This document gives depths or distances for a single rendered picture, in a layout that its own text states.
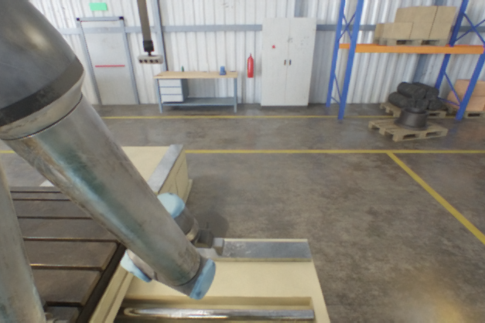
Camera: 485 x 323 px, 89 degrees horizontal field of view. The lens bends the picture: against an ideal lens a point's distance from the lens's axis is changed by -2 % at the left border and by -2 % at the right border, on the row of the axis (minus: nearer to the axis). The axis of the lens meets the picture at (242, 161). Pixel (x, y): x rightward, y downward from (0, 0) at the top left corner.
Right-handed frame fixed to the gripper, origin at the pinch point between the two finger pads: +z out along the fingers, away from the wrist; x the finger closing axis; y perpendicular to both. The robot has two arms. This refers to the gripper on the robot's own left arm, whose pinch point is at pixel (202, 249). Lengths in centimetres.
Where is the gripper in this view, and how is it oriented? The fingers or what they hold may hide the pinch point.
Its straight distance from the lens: 98.9
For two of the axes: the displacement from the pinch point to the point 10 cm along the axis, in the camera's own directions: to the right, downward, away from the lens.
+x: -9.7, 0.2, 2.2
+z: 1.9, 6.2, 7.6
